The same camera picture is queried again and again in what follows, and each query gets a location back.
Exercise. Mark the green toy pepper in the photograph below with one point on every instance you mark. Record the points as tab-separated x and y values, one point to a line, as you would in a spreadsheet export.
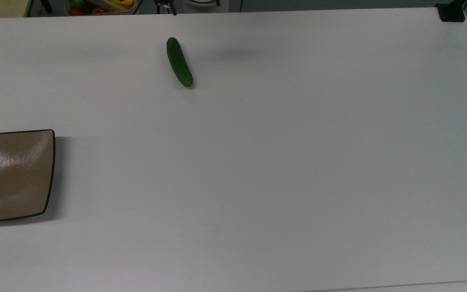
76	3

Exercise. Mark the black table clamp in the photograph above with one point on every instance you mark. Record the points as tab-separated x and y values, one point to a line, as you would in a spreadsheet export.
451	13

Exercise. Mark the green cucumber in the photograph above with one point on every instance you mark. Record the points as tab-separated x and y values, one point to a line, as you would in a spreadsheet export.
178	63

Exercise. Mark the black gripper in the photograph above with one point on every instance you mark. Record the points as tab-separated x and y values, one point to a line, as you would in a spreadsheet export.
165	3

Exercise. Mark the fruit basket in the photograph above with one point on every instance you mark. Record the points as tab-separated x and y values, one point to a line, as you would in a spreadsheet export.
130	11

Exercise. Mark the square brown ceramic plate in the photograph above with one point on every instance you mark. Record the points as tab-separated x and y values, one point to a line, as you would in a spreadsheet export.
12	174

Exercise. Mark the yellow toy fruit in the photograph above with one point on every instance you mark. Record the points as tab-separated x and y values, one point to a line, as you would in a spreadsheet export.
122	3

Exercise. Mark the red toy tomato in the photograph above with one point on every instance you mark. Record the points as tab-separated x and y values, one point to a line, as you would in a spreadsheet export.
98	10
76	12

